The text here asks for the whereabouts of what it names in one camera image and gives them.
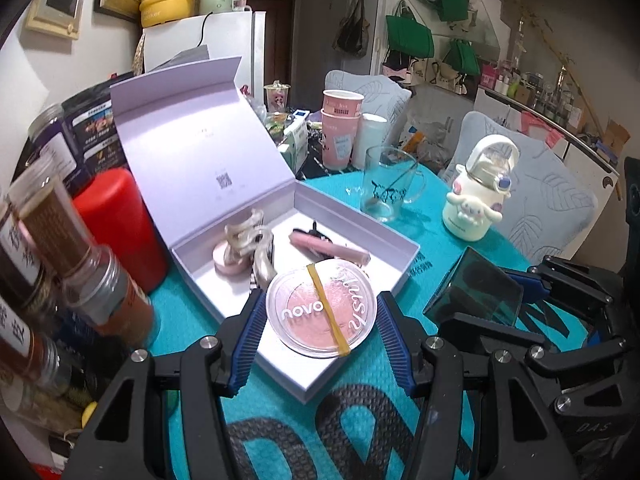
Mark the brown door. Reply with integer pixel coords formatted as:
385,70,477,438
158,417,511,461
245,0,295,96

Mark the metal stirring spoon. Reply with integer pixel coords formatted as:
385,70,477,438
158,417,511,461
367,157,418,208

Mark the beige hair claw clip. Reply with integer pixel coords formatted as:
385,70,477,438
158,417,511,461
224,208,266,261

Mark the small yellow picture frame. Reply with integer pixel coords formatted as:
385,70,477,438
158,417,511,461
26,0,86,41

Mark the black snack package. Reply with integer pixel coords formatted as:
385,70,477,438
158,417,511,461
62,80,128,196

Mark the white label spice jar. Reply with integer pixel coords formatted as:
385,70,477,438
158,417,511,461
0,300,73,396
0,195,56,306

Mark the pink lip gloss tube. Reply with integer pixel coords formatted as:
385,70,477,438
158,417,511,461
289,230,371,266

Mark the cream cartoon dog bottle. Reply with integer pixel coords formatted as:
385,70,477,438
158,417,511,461
441,134,521,240

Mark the dark teal clear box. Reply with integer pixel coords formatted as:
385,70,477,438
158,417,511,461
422,246,523,328

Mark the green white medicine box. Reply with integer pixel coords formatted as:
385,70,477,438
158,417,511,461
277,142,308,173
285,120,310,148

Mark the round pink blush compact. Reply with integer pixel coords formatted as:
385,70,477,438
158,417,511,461
265,258,375,359

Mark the black hair clip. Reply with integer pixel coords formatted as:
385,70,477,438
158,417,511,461
295,220,332,243

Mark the red canister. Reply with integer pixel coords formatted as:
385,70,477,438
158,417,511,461
72,167,168,291

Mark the small pink round compact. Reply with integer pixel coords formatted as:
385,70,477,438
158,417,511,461
212,240,251,276

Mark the cartoon print glass mug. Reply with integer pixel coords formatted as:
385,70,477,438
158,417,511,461
361,145,427,223

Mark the dark hanging bag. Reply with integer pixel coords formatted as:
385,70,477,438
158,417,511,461
334,0,371,58

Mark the purple jar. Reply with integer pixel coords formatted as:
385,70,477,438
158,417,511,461
27,102,76,171

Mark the brown spice jar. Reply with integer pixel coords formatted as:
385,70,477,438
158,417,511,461
60,245,156,346
7,152,101,278

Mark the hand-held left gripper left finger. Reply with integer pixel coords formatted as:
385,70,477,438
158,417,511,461
60,289,269,480

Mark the yellow pot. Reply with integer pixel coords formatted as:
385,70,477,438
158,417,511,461
139,0,211,28

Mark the cardboard box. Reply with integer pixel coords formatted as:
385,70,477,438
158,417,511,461
602,119,632,161

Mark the black power cable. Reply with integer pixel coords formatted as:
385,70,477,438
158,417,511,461
192,12,211,51

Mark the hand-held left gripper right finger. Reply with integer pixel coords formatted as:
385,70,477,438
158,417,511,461
376,291,583,480

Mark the white frosted cup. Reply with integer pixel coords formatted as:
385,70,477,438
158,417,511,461
356,112,388,168

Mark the white refrigerator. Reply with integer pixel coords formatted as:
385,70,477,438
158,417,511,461
142,10,266,106

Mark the small pink cartoon cup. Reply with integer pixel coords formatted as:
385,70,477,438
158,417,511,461
264,80,291,113

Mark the leaf-print covered chair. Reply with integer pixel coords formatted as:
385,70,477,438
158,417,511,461
324,70,412,146
452,111,598,266

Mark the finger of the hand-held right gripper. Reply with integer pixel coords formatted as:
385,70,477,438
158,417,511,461
500,255,615,312
439,310,628,361

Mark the pink paper cup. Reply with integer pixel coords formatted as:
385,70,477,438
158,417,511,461
321,89,365,118
320,109,362,170

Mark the row of bottles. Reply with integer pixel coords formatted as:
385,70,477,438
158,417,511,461
480,60,591,126

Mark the teal bubble mat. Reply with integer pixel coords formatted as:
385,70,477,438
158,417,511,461
145,160,588,480

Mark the white gift box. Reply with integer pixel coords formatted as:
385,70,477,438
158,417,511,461
109,56,421,405

